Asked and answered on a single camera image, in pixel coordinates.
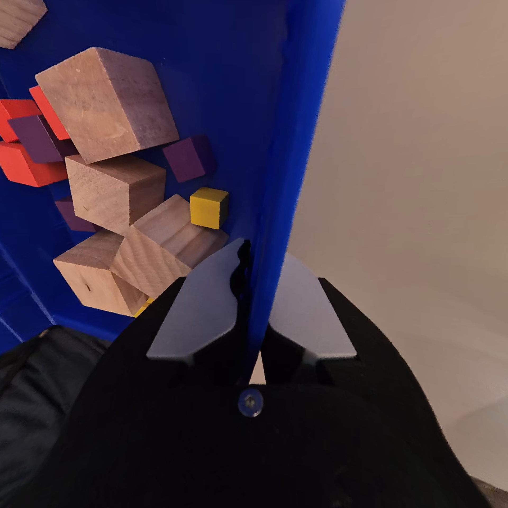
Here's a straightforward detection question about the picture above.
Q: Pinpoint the blue plastic box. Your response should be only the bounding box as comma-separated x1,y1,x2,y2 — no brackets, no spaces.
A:
0,0,346,385

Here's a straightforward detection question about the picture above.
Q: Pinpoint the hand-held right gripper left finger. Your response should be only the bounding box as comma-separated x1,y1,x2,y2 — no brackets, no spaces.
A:
147,238,251,379

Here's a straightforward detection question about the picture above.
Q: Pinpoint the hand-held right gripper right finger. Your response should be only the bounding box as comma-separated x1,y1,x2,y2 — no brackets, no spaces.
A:
264,254,357,379

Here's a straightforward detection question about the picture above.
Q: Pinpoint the pile of wooden cubes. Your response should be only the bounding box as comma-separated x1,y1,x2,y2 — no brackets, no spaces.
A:
0,0,230,318

